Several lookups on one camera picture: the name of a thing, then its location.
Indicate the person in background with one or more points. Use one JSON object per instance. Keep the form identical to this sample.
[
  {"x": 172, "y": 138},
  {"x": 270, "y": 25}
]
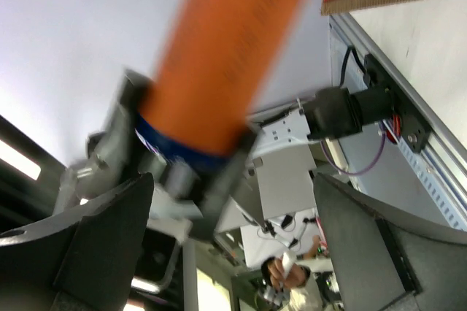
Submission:
[{"x": 304, "y": 293}]

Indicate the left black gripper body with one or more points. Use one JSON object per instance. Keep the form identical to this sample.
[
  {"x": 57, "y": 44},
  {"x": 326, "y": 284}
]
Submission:
[{"x": 87, "y": 179}]

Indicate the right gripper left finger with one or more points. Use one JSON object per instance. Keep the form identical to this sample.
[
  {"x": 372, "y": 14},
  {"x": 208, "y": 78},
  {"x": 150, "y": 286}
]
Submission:
[{"x": 81, "y": 259}]

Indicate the aluminium mounting rail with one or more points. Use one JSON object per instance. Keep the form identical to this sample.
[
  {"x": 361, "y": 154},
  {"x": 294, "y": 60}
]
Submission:
[{"x": 354, "y": 34}]

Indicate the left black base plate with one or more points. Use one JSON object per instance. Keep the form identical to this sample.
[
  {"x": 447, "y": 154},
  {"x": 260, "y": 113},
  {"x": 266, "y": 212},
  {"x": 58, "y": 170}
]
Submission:
[{"x": 415, "y": 129}]

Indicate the white slotted cable duct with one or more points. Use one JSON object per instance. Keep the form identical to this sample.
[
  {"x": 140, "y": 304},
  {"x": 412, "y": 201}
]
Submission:
[{"x": 443, "y": 179}]

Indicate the orange blue spray bottle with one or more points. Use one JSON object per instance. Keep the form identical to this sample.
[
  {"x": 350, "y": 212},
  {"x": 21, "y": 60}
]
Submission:
[{"x": 215, "y": 60}]

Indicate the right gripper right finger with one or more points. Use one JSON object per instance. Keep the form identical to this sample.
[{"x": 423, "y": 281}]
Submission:
[{"x": 387, "y": 259}]

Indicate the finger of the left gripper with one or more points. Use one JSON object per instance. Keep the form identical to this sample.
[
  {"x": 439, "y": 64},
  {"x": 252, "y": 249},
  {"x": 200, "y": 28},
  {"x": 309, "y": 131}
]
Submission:
[
  {"x": 212, "y": 192},
  {"x": 112, "y": 145}
]

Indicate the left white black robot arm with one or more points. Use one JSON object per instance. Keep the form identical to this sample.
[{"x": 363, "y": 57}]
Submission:
[{"x": 193, "y": 187}]

